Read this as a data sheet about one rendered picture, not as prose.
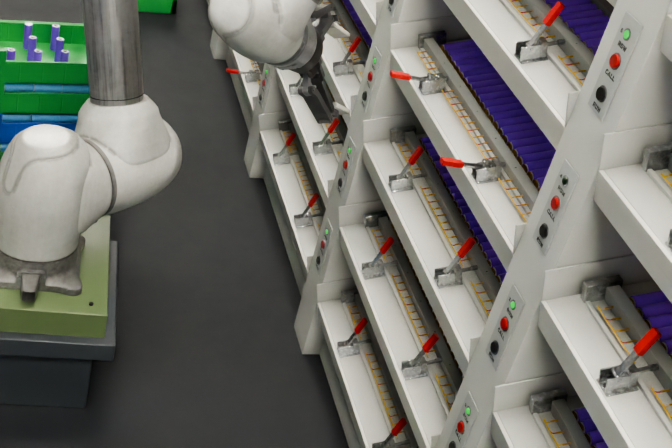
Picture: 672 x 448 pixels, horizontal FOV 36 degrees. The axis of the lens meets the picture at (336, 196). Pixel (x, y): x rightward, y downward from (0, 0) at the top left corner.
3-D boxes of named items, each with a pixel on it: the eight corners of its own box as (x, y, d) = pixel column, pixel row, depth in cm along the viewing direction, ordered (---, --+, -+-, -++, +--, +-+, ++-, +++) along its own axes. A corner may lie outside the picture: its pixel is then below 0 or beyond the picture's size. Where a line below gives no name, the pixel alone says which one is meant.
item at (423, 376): (430, 476, 162) (432, 417, 153) (339, 243, 209) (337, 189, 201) (550, 450, 165) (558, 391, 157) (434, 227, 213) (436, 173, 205)
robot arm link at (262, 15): (280, 83, 151) (334, 11, 149) (232, 58, 137) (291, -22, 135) (231, 41, 155) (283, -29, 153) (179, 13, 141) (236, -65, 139)
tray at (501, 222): (511, 280, 141) (516, 225, 135) (389, 70, 188) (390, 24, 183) (645, 255, 144) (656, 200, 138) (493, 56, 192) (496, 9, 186)
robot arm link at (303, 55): (249, 66, 154) (266, 75, 159) (305, 61, 150) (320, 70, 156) (249, 8, 155) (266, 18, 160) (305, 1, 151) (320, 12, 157)
